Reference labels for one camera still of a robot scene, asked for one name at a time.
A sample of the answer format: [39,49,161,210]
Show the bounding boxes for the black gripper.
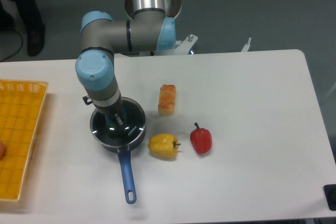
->
[82,95,130,134]

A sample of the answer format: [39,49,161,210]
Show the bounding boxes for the glass pot lid blue knob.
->
[90,97,145,152]

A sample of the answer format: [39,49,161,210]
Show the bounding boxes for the dark pot with blue handle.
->
[90,98,146,205]

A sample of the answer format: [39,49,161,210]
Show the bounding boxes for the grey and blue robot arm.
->
[75,0,176,128]

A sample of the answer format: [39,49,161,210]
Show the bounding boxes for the green bell pepper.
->
[105,115,127,138]

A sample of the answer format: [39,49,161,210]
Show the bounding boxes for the orange glazed bread loaf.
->
[157,84,176,116]

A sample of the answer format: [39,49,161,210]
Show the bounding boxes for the yellow bell pepper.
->
[148,133,181,159]

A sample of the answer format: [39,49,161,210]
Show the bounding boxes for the yellow woven basket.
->
[1,79,48,202]

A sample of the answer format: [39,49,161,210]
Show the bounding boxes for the red bell pepper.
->
[190,122,212,155]

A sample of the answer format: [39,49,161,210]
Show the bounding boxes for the orange round object in basket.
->
[0,141,6,159]

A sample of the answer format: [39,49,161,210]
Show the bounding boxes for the person's dark trouser legs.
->
[10,0,46,57]

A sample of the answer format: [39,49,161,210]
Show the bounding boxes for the black device at table edge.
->
[323,184,336,211]

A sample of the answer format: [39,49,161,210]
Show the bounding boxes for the black floor cable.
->
[0,28,24,62]

